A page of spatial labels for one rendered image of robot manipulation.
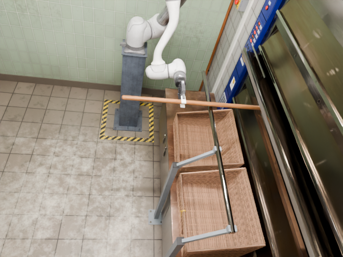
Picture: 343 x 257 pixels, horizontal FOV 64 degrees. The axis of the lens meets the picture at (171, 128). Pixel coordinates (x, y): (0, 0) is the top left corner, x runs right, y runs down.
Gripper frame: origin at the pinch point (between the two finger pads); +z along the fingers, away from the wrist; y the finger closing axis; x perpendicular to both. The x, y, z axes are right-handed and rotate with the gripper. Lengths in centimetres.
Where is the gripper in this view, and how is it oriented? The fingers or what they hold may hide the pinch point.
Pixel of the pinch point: (182, 101)
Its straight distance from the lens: 182.8
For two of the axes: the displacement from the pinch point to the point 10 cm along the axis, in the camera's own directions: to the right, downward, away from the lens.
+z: 0.7, 7.9, -6.1
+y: -1.8, 6.1, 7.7
